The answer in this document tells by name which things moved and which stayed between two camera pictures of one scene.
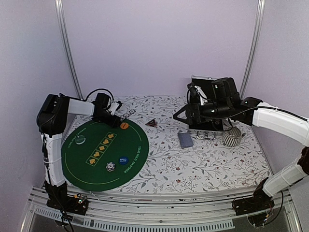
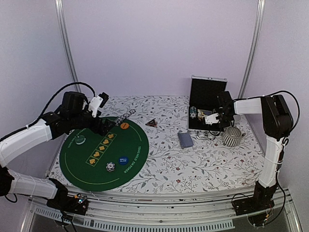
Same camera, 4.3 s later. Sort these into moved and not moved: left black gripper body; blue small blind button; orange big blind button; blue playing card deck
Moved: left black gripper body
Not moved: orange big blind button; blue playing card deck; blue small blind button
